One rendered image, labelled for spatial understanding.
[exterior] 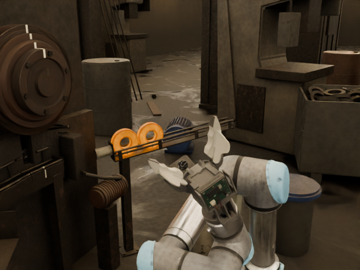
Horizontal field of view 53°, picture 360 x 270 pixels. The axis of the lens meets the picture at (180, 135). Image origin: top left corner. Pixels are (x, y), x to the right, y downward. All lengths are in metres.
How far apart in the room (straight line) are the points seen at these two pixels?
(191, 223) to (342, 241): 1.86
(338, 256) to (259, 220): 1.41
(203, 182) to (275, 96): 3.21
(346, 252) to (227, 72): 2.32
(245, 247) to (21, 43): 1.20
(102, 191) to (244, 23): 2.60
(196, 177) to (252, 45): 3.30
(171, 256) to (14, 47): 1.10
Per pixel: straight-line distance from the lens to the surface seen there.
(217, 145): 0.71
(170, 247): 0.83
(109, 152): 2.04
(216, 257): 0.80
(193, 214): 0.92
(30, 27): 1.70
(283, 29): 3.55
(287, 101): 3.82
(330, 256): 2.50
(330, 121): 3.19
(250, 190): 1.07
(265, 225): 1.17
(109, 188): 1.99
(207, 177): 0.70
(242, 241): 0.83
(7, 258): 1.43
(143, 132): 2.09
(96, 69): 4.38
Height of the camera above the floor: 1.38
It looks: 18 degrees down
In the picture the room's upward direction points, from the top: straight up
